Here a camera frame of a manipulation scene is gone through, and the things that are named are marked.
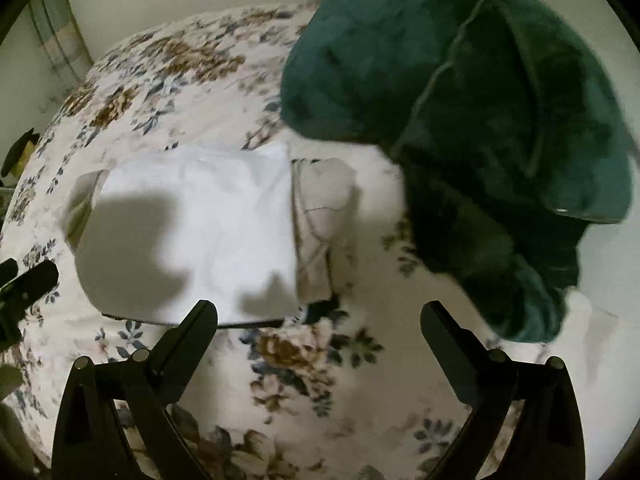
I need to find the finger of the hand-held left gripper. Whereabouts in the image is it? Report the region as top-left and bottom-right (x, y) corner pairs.
(0, 259), (60, 317)

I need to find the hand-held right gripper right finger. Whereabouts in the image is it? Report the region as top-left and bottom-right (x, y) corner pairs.
(420, 301), (587, 480)

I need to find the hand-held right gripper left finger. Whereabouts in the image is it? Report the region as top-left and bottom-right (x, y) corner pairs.
(51, 300), (219, 480)

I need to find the white t-shirt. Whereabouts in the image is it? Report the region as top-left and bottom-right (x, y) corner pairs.
(75, 142), (301, 326)

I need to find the black clothing pile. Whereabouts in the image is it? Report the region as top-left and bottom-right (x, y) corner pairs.
(0, 127), (36, 178)

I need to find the yellow box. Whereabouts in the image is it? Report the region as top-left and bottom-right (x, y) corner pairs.
(20, 135), (40, 172)

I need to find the black folded garment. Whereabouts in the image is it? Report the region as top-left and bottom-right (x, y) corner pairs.
(100, 295), (341, 331)

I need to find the beige folded garment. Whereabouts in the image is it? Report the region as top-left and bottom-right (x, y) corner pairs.
(62, 157), (358, 303)

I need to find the dark green plush blanket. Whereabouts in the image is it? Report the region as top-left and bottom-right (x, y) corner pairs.
(279, 0), (636, 343)

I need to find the floral bedspread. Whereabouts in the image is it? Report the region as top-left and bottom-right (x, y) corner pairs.
(0, 2), (531, 480)

